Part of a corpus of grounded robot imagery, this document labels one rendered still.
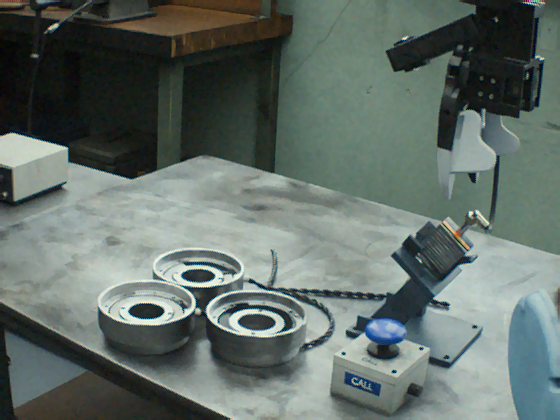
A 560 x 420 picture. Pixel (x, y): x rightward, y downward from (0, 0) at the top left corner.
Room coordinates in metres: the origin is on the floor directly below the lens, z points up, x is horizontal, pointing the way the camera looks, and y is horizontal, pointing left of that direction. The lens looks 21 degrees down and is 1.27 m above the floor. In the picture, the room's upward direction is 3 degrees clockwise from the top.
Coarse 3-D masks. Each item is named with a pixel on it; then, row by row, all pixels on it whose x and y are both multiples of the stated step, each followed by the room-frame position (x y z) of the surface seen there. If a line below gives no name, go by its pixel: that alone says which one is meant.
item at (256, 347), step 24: (216, 312) 0.85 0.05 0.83; (240, 312) 0.86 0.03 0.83; (264, 312) 0.86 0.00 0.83; (216, 336) 0.80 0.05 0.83; (240, 336) 0.79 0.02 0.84; (264, 336) 0.79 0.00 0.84; (288, 336) 0.80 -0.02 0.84; (240, 360) 0.79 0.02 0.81; (264, 360) 0.79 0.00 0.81; (288, 360) 0.81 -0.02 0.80
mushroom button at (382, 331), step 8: (376, 320) 0.77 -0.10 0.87; (384, 320) 0.77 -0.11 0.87; (392, 320) 0.77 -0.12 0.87; (368, 328) 0.75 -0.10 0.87; (376, 328) 0.75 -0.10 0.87; (384, 328) 0.75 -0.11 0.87; (392, 328) 0.75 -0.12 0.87; (400, 328) 0.75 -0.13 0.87; (368, 336) 0.75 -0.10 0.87; (376, 336) 0.74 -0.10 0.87; (384, 336) 0.74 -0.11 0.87; (392, 336) 0.74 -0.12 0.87; (400, 336) 0.74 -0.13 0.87; (384, 344) 0.74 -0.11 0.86; (392, 344) 0.74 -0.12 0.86
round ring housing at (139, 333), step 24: (120, 288) 0.88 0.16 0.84; (144, 288) 0.89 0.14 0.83; (168, 288) 0.89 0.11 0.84; (120, 312) 0.84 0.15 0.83; (144, 312) 0.86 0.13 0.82; (168, 312) 0.85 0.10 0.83; (192, 312) 0.83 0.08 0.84; (120, 336) 0.80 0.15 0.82; (144, 336) 0.79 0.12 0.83; (168, 336) 0.80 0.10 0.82
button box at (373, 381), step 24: (360, 336) 0.79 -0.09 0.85; (336, 360) 0.75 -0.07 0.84; (360, 360) 0.74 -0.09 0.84; (384, 360) 0.74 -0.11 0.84; (408, 360) 0.74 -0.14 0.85; (336, 384) 0.75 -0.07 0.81; (360, 384) 0.73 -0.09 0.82; (384, 384) 0.72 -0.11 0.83; (408, 384) 0.73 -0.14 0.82; (384, 408) 0.71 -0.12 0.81
